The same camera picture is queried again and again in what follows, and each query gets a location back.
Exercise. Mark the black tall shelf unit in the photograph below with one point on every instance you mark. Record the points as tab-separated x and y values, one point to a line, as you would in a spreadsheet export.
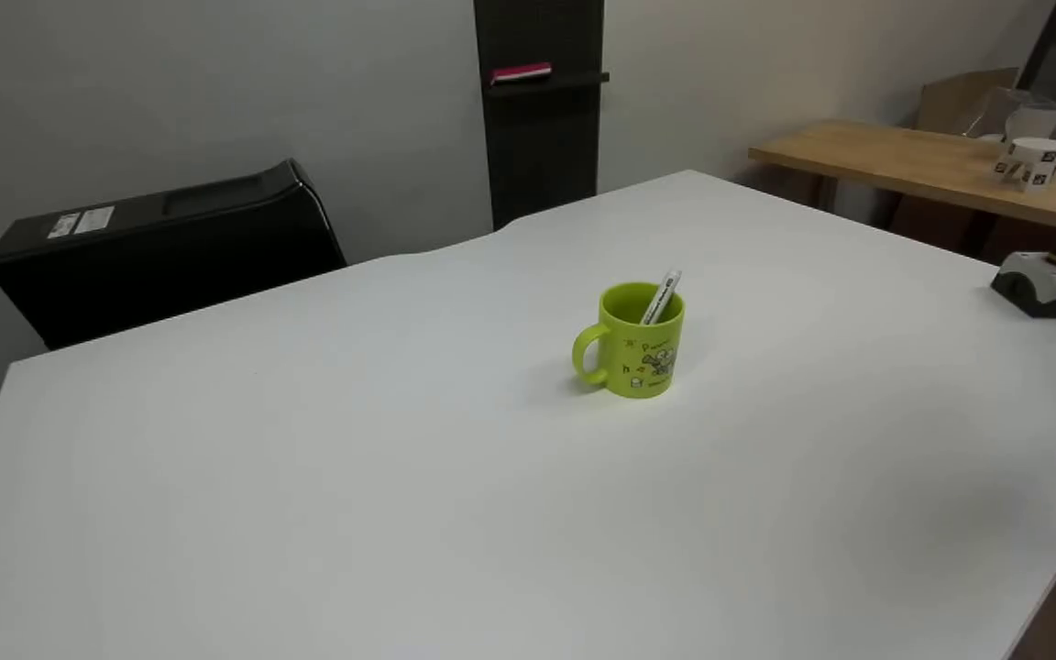
541	133

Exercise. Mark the clear plastic cover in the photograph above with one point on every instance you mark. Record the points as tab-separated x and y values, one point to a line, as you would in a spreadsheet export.
1010	110

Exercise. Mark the pink book on shelf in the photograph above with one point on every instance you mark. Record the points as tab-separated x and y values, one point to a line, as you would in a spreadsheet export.
518	73

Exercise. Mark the black computer tower case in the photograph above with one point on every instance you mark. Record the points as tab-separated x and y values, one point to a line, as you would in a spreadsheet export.
116	265

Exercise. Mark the grey black desk device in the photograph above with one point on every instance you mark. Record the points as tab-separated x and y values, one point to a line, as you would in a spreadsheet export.
1029	281

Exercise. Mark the wooden side table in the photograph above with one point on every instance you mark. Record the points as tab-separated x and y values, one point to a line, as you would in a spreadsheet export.
936	165

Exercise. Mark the white patterned cup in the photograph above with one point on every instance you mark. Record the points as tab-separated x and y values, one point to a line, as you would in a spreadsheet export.
1029	162

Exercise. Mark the green ceramic mug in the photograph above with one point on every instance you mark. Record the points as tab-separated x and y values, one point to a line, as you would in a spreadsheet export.
624	349

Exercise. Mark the cardboard box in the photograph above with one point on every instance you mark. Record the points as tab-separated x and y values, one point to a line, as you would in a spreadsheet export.
949	103

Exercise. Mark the white marker pen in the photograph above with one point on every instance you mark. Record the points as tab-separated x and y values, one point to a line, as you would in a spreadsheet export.
667	291

